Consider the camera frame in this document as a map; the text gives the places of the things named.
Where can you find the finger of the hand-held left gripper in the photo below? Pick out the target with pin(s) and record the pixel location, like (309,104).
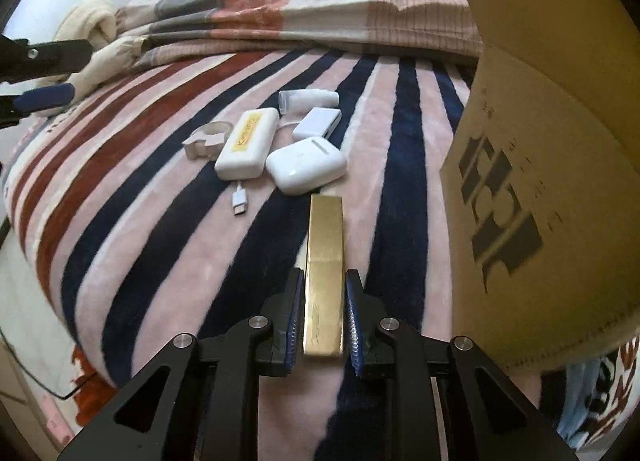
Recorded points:
(47,55)
(42,95)

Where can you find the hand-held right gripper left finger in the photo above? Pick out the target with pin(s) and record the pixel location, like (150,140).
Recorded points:
(294,321)

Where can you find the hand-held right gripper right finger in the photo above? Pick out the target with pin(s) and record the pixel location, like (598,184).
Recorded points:
(353,321)

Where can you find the gold rectangular box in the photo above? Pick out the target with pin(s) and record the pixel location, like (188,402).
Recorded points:
(325,271)

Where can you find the cardboard box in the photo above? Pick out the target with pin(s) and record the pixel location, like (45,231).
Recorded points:
(545,151)

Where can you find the cream fleece cloth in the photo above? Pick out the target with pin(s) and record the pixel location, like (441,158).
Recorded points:
(92,33)

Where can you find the striped blanket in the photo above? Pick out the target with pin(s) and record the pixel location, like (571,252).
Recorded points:
(240,221)

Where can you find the white earbuds case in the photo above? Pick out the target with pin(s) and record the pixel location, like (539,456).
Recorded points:
(306,166)

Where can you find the white power bank yellow label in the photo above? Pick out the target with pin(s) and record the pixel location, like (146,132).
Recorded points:
(247,143)

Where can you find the small white rectangular case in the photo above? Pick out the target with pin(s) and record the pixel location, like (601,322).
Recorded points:
(317,122)

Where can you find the white cylindrical tube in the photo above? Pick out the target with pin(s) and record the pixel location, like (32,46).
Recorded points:
(307,100)

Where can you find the patchwork quilt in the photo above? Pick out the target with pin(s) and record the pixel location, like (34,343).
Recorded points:
(300,1)

